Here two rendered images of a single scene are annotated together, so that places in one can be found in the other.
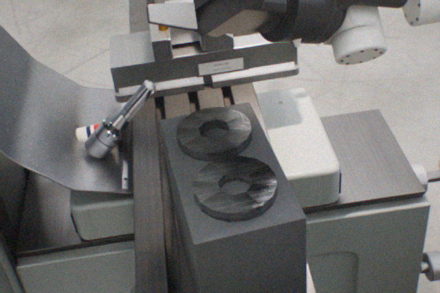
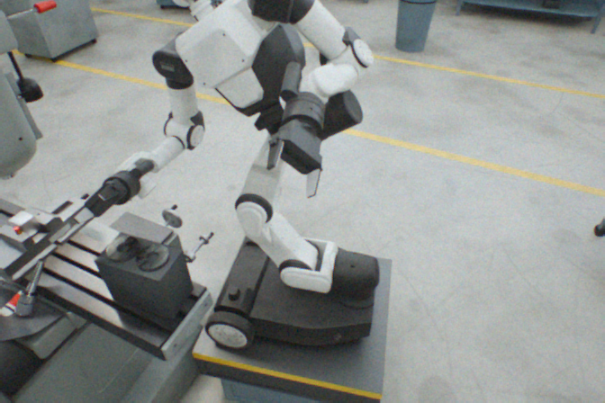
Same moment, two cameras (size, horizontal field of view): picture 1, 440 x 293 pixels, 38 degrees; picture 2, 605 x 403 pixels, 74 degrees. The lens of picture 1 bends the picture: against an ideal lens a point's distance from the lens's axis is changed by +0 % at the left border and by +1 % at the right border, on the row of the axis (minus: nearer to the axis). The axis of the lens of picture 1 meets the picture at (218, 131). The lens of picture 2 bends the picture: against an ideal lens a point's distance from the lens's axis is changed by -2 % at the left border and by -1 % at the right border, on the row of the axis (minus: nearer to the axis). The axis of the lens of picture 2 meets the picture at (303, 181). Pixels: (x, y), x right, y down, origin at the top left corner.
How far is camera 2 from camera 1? 65 cm
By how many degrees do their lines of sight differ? 47
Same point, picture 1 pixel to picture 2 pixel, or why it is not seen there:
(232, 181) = (148, 257)
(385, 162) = (149, 229)
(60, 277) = (41, 388)
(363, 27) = (147, 182)
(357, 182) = not seen: hidden behind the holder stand
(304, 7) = (130, 186)
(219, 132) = (123, 247)
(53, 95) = not seen: outside the picture
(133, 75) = (17, 264)
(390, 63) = (76, 190)
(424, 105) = not seen: hidden behind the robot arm
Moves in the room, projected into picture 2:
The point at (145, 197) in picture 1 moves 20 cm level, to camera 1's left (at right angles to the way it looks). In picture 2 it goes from (86, 303) to (26, 358)
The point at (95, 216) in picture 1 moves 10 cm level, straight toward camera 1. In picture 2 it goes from (48, 341) to (75, 347)
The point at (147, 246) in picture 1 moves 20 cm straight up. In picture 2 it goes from (111, 315) to (88, 273)
